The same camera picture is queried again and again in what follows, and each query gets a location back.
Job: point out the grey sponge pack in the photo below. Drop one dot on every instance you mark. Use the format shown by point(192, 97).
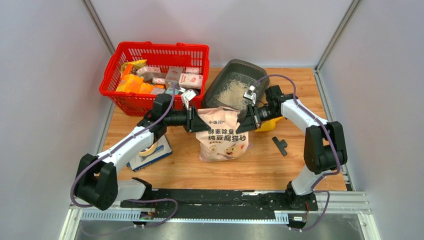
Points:
point(173, 76)

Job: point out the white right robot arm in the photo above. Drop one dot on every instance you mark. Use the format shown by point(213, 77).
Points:
point(324, 142)

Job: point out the pink white sponge pack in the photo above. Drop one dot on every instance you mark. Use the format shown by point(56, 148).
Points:
point(193, 70)

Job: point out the yellow plastic scoop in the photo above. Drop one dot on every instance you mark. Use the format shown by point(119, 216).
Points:
point(269, 125)

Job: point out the light blue box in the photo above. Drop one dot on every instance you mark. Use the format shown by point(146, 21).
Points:
point(172, 91)

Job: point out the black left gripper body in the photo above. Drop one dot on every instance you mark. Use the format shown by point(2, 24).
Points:
point(190, 123)

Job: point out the dark grey litter tray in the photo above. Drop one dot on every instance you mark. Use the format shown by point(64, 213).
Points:
point(234, 69)

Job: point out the white Kamenoko sponge pack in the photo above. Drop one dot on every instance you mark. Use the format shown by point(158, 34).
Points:
point(190, 81)

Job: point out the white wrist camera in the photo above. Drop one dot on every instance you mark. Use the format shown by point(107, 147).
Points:
point(187, 96)
point(250, 94)

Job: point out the yellow snack packet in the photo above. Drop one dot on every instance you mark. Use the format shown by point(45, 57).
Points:
point(132, 66)

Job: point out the black bag clip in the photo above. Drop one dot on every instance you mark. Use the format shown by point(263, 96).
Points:
point(281, 145)

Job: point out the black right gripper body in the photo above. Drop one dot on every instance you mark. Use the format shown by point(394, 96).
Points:
point(254, 116)

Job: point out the orange box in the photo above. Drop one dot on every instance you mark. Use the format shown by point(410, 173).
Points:
point(130, 83)

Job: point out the red plastic shopping basket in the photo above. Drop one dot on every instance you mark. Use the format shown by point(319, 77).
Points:
point(163, 56)

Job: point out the masking tape roll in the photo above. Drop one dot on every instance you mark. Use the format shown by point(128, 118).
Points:
point(148, 151)

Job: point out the white litter granules pile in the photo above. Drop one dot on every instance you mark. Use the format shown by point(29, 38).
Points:
point(231, 94)

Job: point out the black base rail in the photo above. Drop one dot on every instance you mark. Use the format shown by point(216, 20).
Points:
point(222, 204)

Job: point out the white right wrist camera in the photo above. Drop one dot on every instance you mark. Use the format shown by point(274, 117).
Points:
point(250, 94)

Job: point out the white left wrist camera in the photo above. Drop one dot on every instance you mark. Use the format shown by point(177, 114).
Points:
point(187, 96)

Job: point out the blue white box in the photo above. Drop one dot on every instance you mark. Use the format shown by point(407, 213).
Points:
point(162, 151)

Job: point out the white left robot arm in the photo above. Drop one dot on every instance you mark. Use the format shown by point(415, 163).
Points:
point(96, 183)

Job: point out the pink cat litter bag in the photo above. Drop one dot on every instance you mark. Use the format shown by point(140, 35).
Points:
point(221, 142)

